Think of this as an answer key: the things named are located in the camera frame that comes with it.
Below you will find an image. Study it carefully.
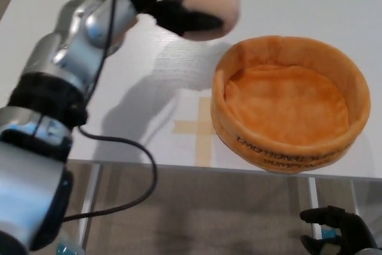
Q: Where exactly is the white metal table leg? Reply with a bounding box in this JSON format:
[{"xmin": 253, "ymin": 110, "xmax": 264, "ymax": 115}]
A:
[
  {"xmin": 78, "ymin": 165, "xmax": 102, "ymax": 250},
  {"xmin": 308, "ymin": 177, "xmax": 325, "ymax": 238}
]

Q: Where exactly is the beige masking tape cross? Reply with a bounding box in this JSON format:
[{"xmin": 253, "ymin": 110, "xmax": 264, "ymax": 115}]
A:
[{"xmin": 172, "ymin": 96, "xmax": 217, "ymax": 167}]

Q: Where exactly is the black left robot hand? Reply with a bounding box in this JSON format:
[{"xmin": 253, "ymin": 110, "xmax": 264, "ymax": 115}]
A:
[{"xmin": 112, "ymin": 0, "xmax": 239, "ymax": 38}]

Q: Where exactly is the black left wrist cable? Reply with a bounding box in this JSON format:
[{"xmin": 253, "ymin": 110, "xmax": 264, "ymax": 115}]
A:
[{"xmin": 32, "ymin": 0, "xmax": 158, "ymax": 223}]

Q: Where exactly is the orange plush round plate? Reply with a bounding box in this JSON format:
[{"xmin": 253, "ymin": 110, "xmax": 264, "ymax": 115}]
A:
[{"xmin": 210, "ymin": 35, "xmax": 372, "ymax": 176}]

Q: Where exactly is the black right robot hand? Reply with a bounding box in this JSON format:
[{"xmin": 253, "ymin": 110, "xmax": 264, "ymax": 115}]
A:
[{"xmin": 299, "ymin": 205, "xmax": 377, "ymax": 255}]

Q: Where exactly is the pink round plush toy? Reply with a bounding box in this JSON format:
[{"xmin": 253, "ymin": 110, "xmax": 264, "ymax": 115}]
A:
[{"xmin": 167, "ymin": 0, "xmax": 241, "ymax": 41}]

